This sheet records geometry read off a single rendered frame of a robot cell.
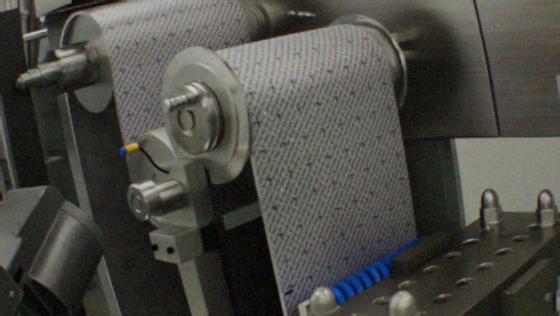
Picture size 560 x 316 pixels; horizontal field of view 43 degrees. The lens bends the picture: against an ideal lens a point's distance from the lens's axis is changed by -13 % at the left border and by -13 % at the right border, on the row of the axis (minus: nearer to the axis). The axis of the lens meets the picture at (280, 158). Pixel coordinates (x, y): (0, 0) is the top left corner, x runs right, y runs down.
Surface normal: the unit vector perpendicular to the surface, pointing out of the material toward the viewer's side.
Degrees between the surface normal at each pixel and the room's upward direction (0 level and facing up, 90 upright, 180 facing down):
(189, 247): 90
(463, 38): 90
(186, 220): 90
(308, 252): 90
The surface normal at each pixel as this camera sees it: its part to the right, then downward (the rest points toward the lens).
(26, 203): -0.34, -0.78
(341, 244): 0.68, 0.00
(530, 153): -0.71, 0.26
